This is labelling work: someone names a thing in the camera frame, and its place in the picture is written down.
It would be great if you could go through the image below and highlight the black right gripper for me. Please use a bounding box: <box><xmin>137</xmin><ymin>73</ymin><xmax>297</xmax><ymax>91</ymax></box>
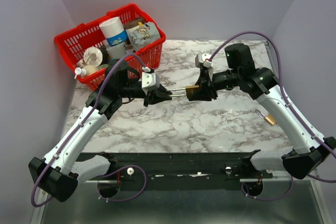
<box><xmin>188</xmin><ymin>68</ymin><xmax>241</xmax><ymax>102</ymax></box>

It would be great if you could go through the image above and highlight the brass padlock long shackle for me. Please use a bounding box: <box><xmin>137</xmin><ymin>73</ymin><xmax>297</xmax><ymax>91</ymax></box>
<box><xmin>165</xmin><ymin>85</ymin><xmax>200</xmax><ymax>98</ymax></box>

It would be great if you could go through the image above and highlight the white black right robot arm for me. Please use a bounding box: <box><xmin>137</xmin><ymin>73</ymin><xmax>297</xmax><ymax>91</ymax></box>
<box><xmin>186</xmin><ymin>43</ymin><xmax>335</xmax><ymax>179</ymax></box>

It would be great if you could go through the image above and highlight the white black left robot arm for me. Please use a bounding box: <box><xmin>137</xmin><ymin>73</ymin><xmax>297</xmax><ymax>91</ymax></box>
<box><xmin>28</xmin><ymin>59</ymin><xmax>171</xmax><ymax>202</ymax></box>

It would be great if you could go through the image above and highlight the grey paper cup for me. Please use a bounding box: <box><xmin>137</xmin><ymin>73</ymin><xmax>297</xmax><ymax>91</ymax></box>
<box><xmin>106</xmin><ymin>42</ymin><xmax>127</xmax><ymax>60</ymax></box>

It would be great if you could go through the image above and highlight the grey cartoon snack bag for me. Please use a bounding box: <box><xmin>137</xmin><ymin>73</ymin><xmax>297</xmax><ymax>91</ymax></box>
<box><xmin>126</xmin><ymin>22</ymin><xmax>161</xmax><ymax>51</ymax></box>

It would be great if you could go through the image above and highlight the large brass padlock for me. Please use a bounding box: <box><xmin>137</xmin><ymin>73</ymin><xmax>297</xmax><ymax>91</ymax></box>
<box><xmin>255</xmin><ymin>109</ymin><xmax>277</xmax><ymax>125</ymax></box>

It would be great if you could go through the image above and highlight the white pump lotion bottle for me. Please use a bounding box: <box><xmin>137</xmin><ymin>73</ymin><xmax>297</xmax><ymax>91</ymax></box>
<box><xmin>74</xmin><ymin>65</ymin><xmax>99</xmax><ymax>79</ymax></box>

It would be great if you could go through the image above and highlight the brown chocolate package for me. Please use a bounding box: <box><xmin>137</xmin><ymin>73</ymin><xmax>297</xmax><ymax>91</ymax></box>
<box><xmin>123</xmin><ymin>17</ymin><xmax>145</xmax><ymax>30</ymax></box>

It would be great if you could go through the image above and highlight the white paper towel roll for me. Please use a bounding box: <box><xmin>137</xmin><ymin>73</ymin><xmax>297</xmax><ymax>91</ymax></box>
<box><xmin>99</xmin><ymin>17</ymin><xmax>128</xmax><ymax>46</ymax></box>

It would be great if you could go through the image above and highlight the red plastic shopping basket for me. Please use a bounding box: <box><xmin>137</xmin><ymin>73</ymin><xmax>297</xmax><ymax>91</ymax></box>
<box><xmin>54</xmin><ymin>3</ymin><xmax>167</xmax><ymax>92</ymax></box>

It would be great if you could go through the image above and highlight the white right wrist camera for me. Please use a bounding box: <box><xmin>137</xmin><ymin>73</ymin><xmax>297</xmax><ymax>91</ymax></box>
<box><xmin>195</xmin><ymin>52</ymin><xmax>214</xmax><ymax>78</ymax></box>

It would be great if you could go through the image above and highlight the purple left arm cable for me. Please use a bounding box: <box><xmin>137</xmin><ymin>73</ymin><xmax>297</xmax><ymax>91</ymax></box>
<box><xmin>30</xmin><ymin>53</ymin><xmax>152</xmax><ymax>208</ymax></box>

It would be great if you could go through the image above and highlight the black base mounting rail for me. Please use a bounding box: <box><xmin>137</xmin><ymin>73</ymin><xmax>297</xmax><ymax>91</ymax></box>
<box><xmin>76</xmin><ymin>152</ymin><xmax>274</xmax><ymax>191</ymax></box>

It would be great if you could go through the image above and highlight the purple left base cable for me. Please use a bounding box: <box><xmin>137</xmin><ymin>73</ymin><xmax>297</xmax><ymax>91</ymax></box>
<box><xmin>98</xmin><ymin>165</ymin><xmax>147</xmax><ymax>204</ymax></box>

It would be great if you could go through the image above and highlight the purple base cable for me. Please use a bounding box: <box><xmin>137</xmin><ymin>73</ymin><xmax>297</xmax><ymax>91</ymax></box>
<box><xmin>240</xmin><ymin>175</ymin><xmax>294</xmax><ymax>201</ymax></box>
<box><xmin>98</xmin><ymin>165</ymin><xmax>147</xmax><ymax>204</ymax></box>

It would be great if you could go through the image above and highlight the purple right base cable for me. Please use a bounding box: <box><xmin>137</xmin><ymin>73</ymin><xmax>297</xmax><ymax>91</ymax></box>
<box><xmin>240</xmin><ymin>175</ymin><xmax>294</xmax><ymax>201</ymax></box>

